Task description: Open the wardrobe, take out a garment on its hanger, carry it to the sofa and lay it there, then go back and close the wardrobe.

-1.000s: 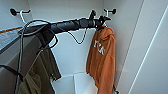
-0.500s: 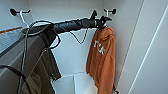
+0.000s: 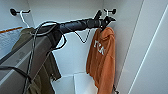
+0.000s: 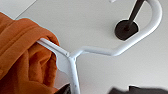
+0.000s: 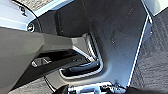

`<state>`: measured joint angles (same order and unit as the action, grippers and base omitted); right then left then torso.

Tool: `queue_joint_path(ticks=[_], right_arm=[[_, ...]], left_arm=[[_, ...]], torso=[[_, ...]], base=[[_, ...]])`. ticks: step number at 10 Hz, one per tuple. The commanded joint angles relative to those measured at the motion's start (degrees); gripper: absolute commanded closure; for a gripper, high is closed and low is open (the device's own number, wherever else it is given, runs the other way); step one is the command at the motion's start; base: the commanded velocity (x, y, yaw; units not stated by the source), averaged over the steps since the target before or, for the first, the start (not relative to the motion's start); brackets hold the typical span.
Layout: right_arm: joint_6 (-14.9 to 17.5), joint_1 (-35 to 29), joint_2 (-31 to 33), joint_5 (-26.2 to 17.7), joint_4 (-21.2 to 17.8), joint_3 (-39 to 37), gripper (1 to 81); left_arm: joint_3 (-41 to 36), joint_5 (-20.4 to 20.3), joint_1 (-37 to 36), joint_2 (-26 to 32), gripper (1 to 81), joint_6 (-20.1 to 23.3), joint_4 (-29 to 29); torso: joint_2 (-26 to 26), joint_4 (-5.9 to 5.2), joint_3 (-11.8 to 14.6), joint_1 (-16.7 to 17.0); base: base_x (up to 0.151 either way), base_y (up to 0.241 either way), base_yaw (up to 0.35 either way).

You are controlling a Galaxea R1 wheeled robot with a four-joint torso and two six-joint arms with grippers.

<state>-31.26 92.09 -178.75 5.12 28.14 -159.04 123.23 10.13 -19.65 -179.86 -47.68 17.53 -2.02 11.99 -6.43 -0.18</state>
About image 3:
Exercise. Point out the white clothes hanger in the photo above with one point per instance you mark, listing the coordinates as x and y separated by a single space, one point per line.
105 12
22 16

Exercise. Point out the orange hoodie with white print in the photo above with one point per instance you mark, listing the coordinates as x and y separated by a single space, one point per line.
101 60

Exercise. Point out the white wardrobe door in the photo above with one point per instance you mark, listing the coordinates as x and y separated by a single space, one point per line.
150 66

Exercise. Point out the black wardrobe hook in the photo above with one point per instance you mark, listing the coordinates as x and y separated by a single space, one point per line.
113 11
13 12

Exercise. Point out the white wardrobe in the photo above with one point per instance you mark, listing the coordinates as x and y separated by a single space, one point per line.
70 10

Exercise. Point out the dark door hinge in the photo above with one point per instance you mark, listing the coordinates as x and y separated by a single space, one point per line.
115 90

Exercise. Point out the olive green jacket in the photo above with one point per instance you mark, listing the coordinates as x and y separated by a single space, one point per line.
45 76

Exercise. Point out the white sticker with orange bar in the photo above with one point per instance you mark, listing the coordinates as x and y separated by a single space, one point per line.
8 35

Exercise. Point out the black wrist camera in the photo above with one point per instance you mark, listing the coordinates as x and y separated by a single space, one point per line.
98 15

